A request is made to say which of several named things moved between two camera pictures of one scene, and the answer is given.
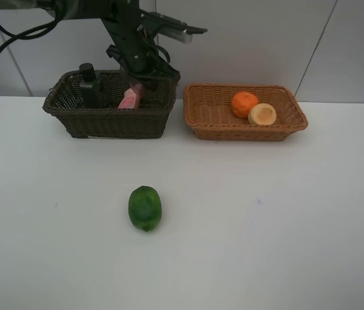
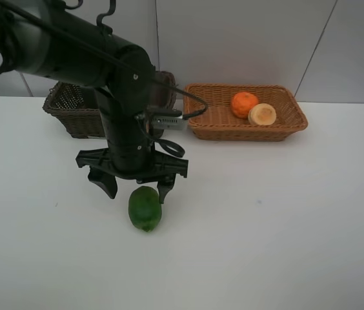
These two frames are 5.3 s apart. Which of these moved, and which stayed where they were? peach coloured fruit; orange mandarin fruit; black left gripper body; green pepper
Moved: black left gripper body
Stayed: green pepper; peach coloured fruit; orange mandarin fruit
